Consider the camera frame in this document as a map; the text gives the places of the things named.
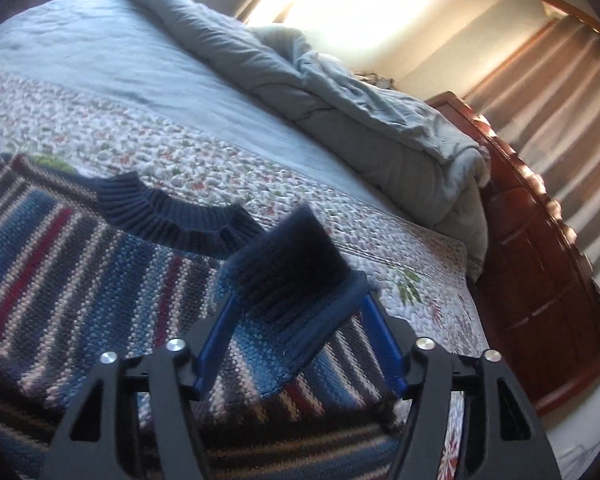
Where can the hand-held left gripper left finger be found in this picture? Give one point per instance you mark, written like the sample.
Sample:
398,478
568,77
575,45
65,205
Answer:
211,345

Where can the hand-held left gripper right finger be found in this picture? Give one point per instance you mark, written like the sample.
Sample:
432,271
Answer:
386,345

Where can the striped knit sweater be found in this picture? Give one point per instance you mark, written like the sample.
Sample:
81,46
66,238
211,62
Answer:
80,270

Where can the brown wooden bed board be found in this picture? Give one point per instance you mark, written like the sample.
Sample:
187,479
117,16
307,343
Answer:
535,270

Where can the floral quilted bedspread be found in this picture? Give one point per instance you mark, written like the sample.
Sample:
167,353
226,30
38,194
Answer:
190,155

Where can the grey crumpled comforter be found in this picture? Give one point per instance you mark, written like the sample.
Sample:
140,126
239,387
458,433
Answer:
360,125

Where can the beige pleated curtain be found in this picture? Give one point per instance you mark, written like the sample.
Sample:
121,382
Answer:
555,90

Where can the pale blue bed sheet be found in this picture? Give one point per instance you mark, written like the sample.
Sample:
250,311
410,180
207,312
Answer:
95,45

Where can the bright window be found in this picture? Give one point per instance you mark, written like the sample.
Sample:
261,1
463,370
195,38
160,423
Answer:
360,0

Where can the wooden curtain pelmet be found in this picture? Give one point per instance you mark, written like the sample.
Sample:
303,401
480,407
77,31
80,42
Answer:
575,12

